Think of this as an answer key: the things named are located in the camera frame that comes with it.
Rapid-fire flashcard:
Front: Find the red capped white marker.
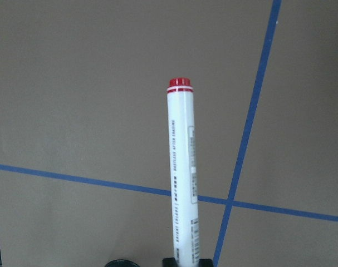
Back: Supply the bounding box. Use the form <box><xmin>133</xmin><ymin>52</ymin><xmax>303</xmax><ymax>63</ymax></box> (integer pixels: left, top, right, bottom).
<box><xmin>166</xmin><ymin>77</ymin><xmax>200</xmax><ymax>266</ymax></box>

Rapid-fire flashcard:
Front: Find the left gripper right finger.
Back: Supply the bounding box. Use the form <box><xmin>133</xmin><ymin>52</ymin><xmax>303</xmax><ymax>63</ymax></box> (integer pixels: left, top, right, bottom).
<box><xmin>199</xmin><ymin>259</ymin><xmax>213</xmax><ymax>267</ymax></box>

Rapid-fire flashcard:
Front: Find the far black mesh pen cup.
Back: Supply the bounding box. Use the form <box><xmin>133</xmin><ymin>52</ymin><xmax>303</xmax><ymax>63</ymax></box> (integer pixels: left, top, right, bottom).
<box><xmin>105</xmin><ymin>259</ymin><xmax>139</xmax><ymax>267</ymax></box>

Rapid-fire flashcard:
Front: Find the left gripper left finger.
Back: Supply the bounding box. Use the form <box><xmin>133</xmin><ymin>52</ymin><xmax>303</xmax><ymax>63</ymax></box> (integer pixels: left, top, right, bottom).
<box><xmin>162</xmin><ymin>258</ymin><xmax>177</xmax><ymax>267</ymax></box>

